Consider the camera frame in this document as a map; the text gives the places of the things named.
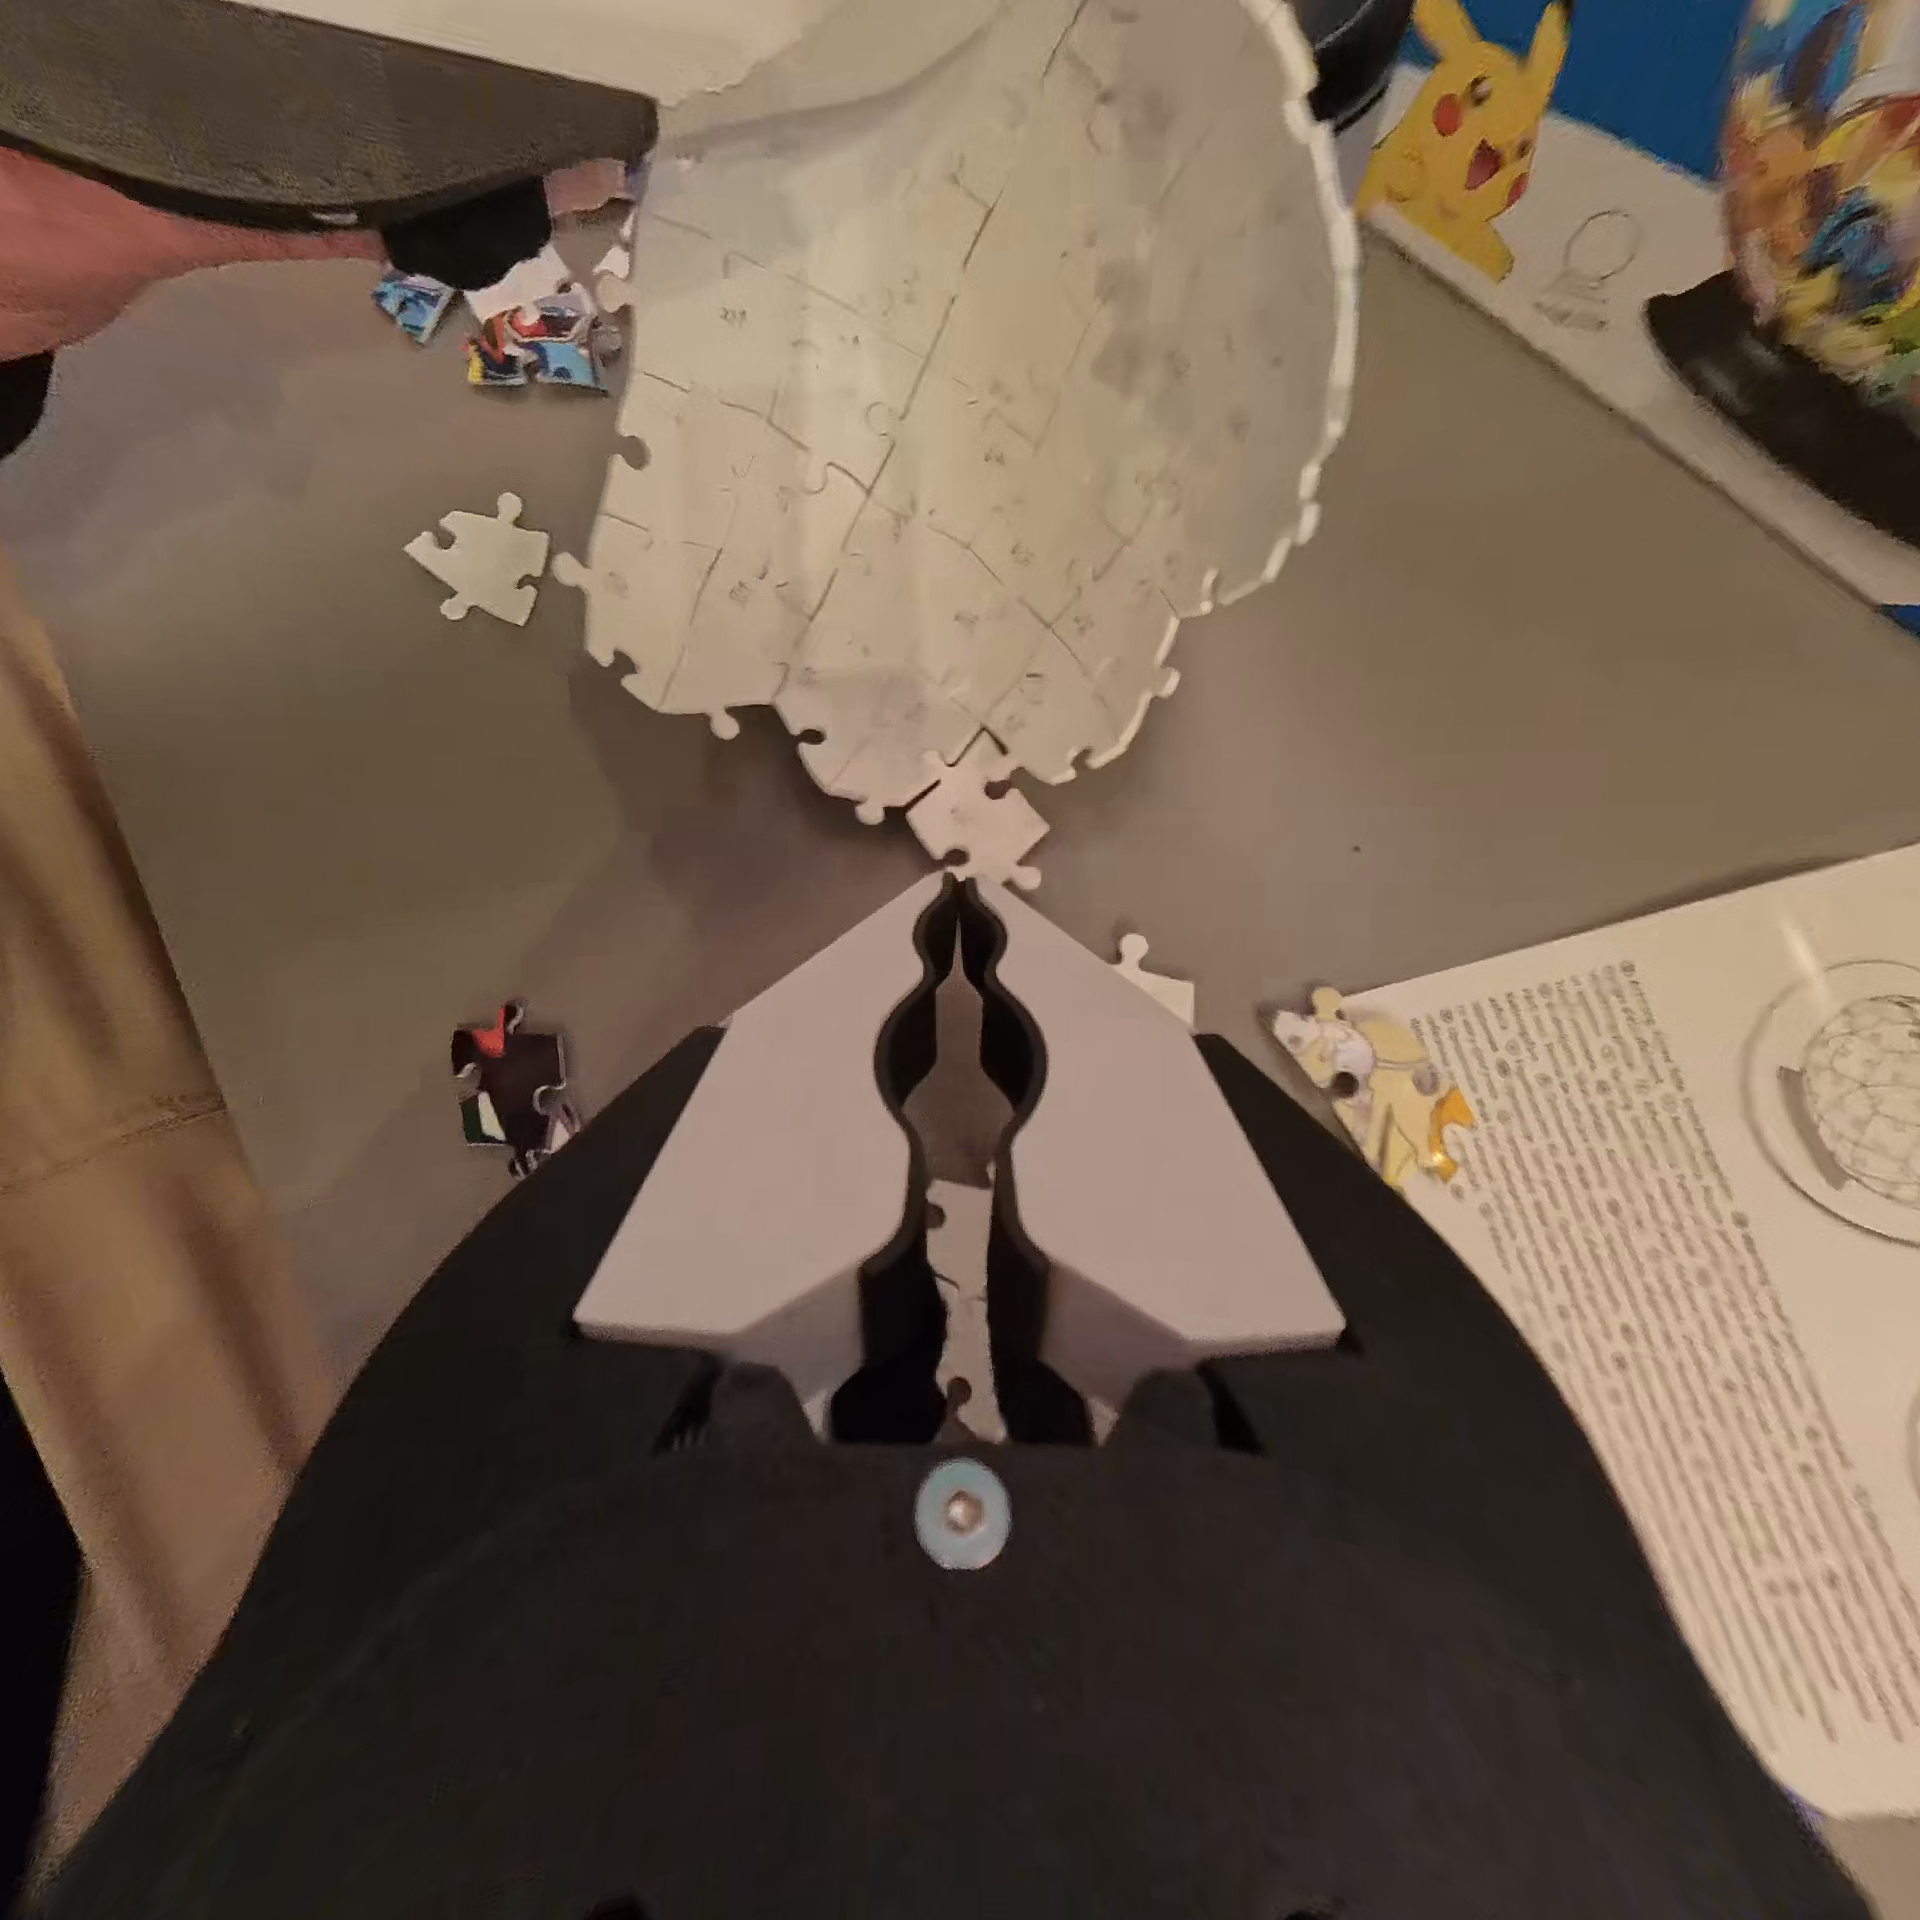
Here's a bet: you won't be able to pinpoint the person's left hand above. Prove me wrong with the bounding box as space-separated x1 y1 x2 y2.
0 145 390 365

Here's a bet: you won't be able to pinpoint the person's beige trousers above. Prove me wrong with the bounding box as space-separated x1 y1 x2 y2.
0 554 340 1877

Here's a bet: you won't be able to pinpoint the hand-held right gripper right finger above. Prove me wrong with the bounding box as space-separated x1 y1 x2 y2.
964 876 1350 1446

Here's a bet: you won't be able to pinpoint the puzzle instruction leaflet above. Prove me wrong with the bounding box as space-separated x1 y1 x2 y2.
1321 845 1920 1787

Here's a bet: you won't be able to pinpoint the blue puzzle box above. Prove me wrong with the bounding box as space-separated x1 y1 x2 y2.
1357 0 1920 640

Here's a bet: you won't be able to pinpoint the black red puzzle piece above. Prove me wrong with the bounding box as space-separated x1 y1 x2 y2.
450 1002 581 1175

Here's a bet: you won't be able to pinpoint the partly built puzzle ball shell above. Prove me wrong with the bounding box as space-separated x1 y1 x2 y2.
553 0 1360 828

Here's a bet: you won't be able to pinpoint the yellow cream joined puzzle pieces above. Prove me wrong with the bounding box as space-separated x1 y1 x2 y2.
1272 983 1480 1193

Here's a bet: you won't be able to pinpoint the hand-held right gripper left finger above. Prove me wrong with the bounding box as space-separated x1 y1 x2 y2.
573 873 963 1446

